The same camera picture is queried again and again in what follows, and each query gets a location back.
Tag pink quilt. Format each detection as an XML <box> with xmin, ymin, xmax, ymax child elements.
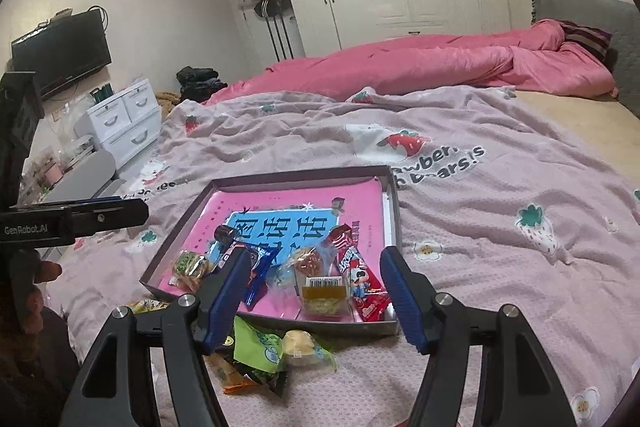
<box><xmin>202</xmin><ymin>19</ymin><xmax>618</xmax><ymax>108</ymax></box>

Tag beige bed sheet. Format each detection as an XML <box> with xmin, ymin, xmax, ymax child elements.
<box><xmin>515</xmin><ymin>89</ymin><xmax>640</xmax><ymax>168</ymax></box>

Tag dark striped pillow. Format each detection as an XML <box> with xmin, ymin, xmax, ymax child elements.
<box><xmin>560</xmin><ymin>21</ymin><xmax>613</xmax><ymax>62</ymax></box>

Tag lilac printed blanket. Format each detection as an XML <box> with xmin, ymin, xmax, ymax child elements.
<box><xmin>45</xmin><ymin>84</ymin><xmax>640</xmax><ymax>427</ymax></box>

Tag clear pastry box with label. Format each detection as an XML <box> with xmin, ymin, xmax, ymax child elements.
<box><xmin>298</xmin><ymin>274</ymin><xmax>352</xmax><ymax>319</ymax></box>

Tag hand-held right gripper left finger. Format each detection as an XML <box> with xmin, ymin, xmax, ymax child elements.
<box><xmin>60</xmin><ymin>247</ymin><xmax>253</xmax><ymax>427</ymax></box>

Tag blue cookie packet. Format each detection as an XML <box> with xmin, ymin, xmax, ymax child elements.
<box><xmin>207</xmin><ymin>241</ymin><xmax>275</xmax><ymax>312</ymax></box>

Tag white drawer cabinet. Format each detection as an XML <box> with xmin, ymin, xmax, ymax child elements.
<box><xmin>75</xmin><ymin>78</ymin><xmax>163</xmax><ymax>170</ymax></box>

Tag small dark round snack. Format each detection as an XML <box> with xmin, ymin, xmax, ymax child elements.
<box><xmin>214</xmin><ymin>224</ymin><xmax>242</xmax><ymax>250</ymax></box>

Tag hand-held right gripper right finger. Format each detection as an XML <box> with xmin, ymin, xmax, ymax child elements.
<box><xmin>379</xmin><ymin>246</ymin><xmax>573</xmax><ymax>427</ymax></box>

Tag red snack stick packet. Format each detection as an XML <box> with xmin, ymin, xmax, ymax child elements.
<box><xmin>327</xmin><ymin>223</ymin><xmax>392</xmax><ymax>323</ymax></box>

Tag person's left hand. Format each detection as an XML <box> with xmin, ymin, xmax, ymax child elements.
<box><xmin>31</xmin><ymin>259</ymin><xmax>63</xmax><ymax>308</ymax></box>

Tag light green snack packet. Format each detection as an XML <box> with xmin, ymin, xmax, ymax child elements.
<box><xmin>232</xmin><ymin>316</ymin><xmax>287</xmax><ymax>374</ymax></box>

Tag dark cardboard box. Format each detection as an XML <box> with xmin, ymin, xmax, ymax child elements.
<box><xmin>139</xmin><ymin>165</ymin><xmax>403</xmax><ymax>339</ymax></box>

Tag black snack packet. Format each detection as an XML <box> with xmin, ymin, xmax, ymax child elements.
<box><xmin>235</xmin><ymin>364</ymin><xmax>291</xmax><ymax>399</ymax></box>

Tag yellow pastry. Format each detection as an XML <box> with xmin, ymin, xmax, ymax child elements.
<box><xmin>280</xmin><ymin>329</ymin><xmax>337</xmax><ymax>369</ymax></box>

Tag black television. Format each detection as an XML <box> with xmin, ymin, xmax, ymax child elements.
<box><xmin>11</xmin><ymin>11</ymin><xmax>112</xmax><ymax>98</ymax></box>

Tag reddish pastry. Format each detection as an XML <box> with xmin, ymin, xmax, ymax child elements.
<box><xmin>272</xmin><ymin>246</ymin><xmax>333</xmax><ymax>288</ymax></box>

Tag yellow snack packet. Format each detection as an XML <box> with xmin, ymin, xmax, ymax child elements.
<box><xmin>125</xmin><ymin>298</ymin><xmax>172</xmax><ymax>314</ymax></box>

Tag grey padded headboard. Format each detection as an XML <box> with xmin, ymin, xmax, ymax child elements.
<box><xmin>530</xmin><ymin>0</ymin><xmax>640</xmax><ymax>118</ymax></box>

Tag gold green pastry packet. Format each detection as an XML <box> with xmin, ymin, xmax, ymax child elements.
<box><xmin>170</xmin><ymin>249</ymin><xmax>215</xmax><ymax>290</ymax></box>

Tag black clothes pile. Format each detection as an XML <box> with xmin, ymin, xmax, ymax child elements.
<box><xmin>176</xmin><ymin>66</ymin><xmax>228</xmax><ymax>102</ymax></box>

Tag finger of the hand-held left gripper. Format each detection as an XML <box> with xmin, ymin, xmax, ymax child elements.
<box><xmin>10</xmin><ymin>196</ymin><xmax>123</xmax><ymax>210</ymax></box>
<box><xmin>75</xmin><ymin>199</ymin><xmax>149</xmax><ymax>237</ymax></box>

